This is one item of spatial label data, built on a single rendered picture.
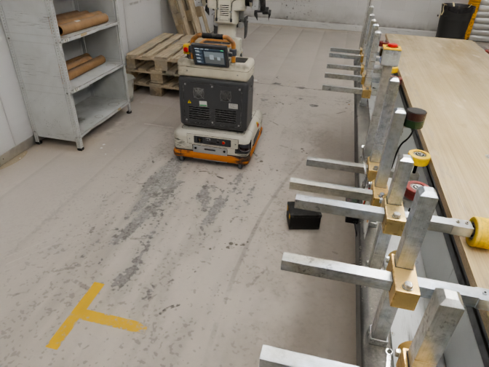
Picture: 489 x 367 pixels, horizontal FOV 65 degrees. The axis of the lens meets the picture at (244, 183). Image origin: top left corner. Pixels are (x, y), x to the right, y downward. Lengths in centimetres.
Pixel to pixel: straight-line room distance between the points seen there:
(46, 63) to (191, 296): 213
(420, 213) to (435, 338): 26
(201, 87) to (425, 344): 254
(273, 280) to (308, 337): 38
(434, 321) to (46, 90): 321
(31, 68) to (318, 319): 274
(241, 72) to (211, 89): 27
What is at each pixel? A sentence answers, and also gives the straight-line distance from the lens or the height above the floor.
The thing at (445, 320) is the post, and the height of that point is 110.
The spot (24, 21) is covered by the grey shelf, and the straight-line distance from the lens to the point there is 340.
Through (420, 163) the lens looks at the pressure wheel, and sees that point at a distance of 158.
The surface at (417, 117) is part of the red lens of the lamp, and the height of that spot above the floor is 114.
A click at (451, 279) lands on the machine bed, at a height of 77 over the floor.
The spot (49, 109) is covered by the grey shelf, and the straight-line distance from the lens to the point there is 355.
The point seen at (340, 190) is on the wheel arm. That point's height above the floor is 86.
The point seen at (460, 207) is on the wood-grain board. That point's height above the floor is 90.
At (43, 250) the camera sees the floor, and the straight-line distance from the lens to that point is 256.
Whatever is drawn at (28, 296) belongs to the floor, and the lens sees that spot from 231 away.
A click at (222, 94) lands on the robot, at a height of 58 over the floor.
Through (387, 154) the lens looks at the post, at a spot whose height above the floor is 100.
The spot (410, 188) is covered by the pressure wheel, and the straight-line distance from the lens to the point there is 136.
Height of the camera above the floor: 157
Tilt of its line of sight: 32 degrees down
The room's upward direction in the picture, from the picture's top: 2 degrees clockwise
